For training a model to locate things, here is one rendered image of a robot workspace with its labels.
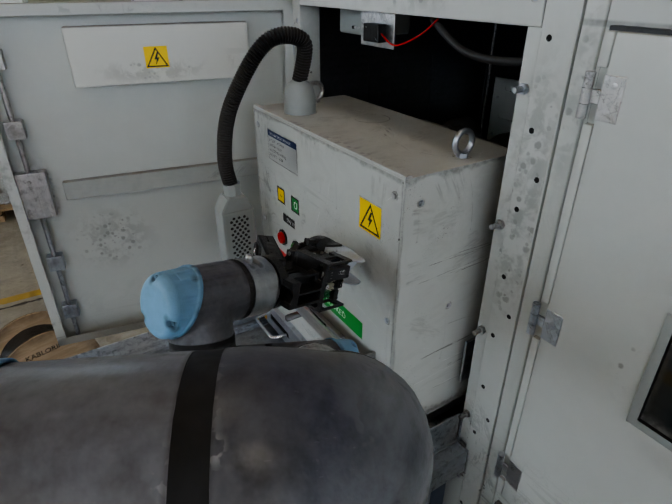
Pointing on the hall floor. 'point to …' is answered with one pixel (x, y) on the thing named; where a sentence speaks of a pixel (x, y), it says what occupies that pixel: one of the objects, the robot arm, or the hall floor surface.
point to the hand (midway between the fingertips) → (348, 258)
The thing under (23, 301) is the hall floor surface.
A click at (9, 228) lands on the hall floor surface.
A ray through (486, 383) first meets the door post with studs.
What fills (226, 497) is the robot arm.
